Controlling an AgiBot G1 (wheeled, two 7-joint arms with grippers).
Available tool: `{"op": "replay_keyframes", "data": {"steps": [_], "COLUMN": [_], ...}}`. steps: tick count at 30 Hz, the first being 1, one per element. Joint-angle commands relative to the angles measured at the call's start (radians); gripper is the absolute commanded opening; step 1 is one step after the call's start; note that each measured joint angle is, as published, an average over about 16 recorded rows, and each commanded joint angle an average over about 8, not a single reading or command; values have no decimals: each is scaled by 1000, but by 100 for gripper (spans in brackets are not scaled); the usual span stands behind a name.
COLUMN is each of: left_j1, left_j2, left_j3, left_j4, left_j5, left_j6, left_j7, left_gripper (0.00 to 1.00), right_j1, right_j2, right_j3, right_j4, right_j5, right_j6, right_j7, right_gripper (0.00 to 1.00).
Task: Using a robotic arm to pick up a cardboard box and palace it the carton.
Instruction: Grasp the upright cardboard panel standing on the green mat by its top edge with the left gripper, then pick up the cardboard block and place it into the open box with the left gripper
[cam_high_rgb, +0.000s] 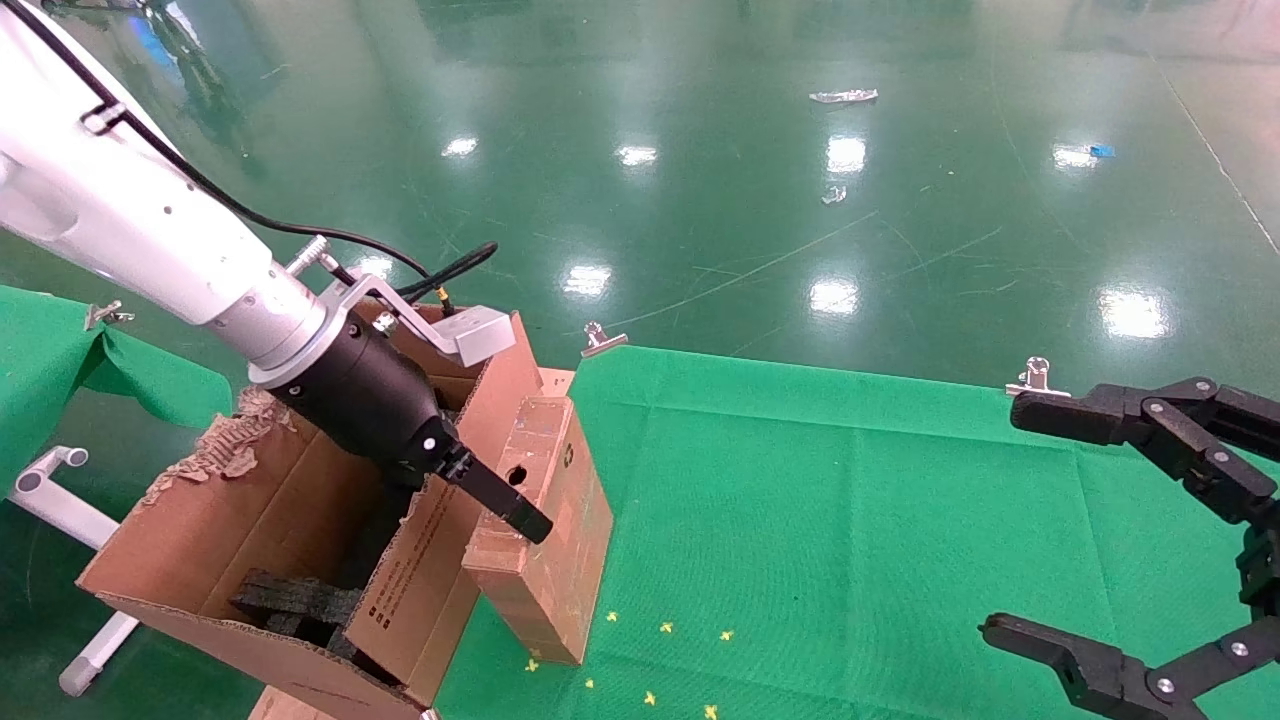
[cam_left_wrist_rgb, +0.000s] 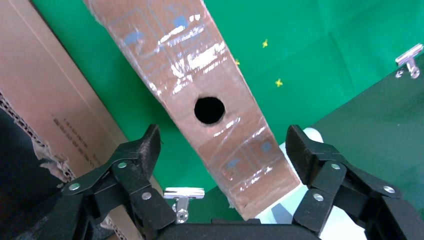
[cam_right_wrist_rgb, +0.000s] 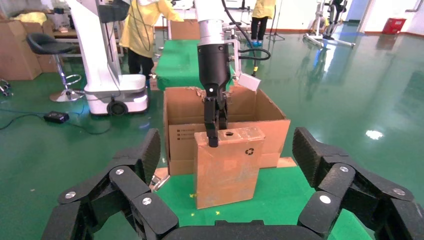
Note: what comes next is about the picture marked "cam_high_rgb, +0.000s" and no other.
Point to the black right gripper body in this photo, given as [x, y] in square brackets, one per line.
[1262, 565]

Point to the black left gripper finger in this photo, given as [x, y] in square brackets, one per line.
[510, 505]

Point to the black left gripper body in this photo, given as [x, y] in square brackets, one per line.
[370, 400]

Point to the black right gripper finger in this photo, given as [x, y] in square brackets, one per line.
[1090, 675]
[1080, 412]

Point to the small brown cardboard box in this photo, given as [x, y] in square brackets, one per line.
[560, 580]

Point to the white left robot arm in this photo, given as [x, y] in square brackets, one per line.
[120, 200]

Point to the large open cardboard carton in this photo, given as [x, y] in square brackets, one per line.
[230, 520]

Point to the black foam insert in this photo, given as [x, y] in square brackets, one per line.
[300, 600]

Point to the large green table cloth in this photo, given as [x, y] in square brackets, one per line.
[850, 520]

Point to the small green table cloth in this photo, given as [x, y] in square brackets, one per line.
[50, 380]

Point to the silver camera mount bracket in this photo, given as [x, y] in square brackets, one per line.
[375, 290]

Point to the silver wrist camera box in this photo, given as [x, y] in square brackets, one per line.
[480, 335]

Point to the white tube table frame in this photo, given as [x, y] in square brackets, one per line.
[60, 505]

